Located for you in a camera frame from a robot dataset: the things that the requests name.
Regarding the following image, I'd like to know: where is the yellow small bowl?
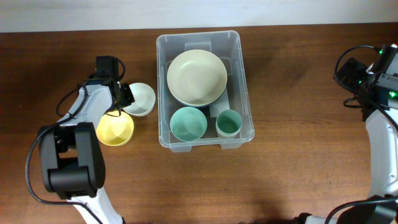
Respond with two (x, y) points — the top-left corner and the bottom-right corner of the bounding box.
(96, 111), (134, 146)

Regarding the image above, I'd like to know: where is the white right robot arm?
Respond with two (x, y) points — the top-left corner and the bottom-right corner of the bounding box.
(293, 44), (397, 224)

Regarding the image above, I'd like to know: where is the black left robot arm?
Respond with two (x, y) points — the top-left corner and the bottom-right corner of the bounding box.
(32, 78), (134, 223)

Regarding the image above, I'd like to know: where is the white small bowl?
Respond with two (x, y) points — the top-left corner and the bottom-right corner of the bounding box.
(123, 83), (156, 117)

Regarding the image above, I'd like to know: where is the beige bowl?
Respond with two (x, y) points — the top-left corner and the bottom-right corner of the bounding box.
(167, 49), (228, 105)

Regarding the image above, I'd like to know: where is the green small bowl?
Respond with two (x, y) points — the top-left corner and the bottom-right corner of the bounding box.
(170, 106), (208, 142)

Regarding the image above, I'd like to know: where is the grey plastic cup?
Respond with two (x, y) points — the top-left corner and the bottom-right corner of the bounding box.
(216, 123), (241, 139)

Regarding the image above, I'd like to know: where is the green plastic cup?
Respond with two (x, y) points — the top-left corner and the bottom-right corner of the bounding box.
(216, 110), (243, 127)

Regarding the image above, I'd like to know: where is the clear plastic storage bin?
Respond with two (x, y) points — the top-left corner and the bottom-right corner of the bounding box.
(156, 30), (255, 152)

